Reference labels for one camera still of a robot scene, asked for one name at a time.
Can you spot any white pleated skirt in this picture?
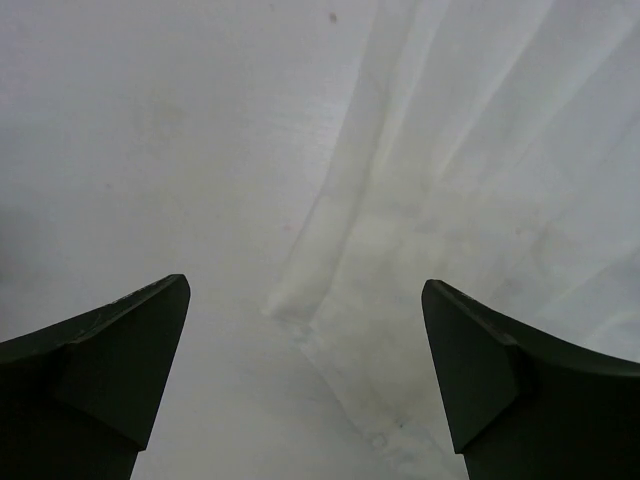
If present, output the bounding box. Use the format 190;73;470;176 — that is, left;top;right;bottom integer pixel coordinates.
266;1;639;479

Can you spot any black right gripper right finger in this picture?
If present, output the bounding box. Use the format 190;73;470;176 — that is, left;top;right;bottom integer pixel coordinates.
422;279;639;479

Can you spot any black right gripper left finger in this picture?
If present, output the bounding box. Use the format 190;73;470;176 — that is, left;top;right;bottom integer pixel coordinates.
1;274;191;479

